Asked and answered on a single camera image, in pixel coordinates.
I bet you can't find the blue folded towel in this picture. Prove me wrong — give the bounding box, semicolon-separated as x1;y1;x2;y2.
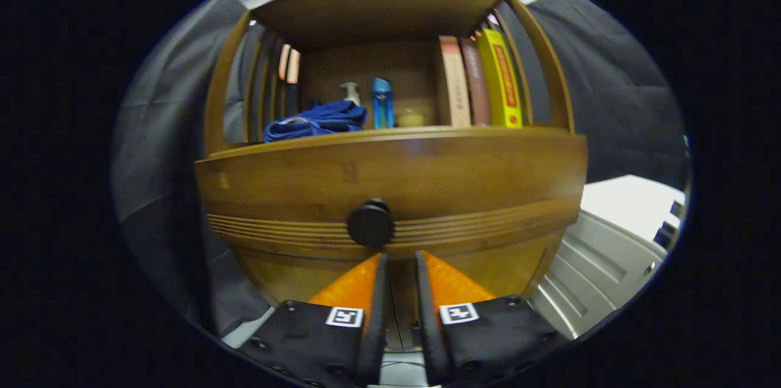
264;101;368;143

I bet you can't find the black round drawer knob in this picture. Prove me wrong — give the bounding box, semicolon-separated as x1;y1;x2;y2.
347;198;395;248

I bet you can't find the wooden countertop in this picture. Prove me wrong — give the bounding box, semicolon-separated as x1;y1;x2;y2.
207;124;586;160

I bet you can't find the wooden cabinet door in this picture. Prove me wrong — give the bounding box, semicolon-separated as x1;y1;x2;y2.
235;245;400;352
400;242;562;352

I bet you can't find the brown book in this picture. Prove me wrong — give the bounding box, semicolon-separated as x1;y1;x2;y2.
459;38;491;126

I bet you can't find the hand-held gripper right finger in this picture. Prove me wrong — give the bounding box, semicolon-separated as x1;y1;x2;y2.
415;250;571;386

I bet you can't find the wooden drawer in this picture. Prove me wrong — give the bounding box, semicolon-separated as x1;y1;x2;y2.
195;138;588;260

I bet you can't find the white panelled table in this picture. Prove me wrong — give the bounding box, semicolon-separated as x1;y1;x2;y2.
528;174;689;340

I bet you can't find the wooden cabinet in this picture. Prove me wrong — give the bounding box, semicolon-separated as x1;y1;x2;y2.
194;0;589;352

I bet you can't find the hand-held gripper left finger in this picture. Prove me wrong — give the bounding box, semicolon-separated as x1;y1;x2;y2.
238;253;389;387

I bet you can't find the black backdrop cloth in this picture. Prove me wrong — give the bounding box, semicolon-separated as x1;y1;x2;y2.
113;0;690;337

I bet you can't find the beige orange-topped book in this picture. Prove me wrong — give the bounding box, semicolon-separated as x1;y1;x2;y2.
438;35;472;128

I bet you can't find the tall blue glass bottle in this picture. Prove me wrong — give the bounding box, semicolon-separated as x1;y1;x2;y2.
372;77;395;129

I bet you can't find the yellow book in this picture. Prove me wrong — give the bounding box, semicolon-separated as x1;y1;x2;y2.
477;28;524;129

